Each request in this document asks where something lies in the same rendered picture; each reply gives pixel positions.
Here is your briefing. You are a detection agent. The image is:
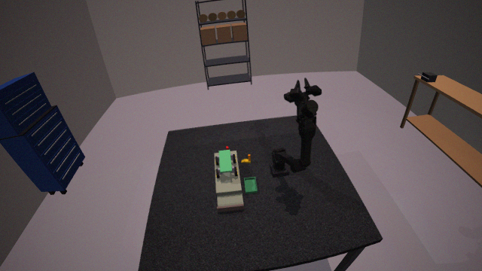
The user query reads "green tray floor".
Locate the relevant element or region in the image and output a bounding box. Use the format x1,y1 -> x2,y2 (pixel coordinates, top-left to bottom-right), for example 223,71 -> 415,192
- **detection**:
245,179 -> 256,192

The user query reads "green wheeled trolley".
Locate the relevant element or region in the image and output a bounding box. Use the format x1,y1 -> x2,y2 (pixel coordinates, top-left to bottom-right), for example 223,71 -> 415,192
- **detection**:
215,150 -> 238,178

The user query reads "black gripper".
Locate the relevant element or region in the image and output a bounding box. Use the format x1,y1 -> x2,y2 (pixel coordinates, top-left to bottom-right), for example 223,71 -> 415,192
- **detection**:
284,78 -> 322,107

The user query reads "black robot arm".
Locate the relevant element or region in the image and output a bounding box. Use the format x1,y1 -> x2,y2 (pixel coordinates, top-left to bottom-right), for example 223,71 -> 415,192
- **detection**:
271,87 -> 318,173

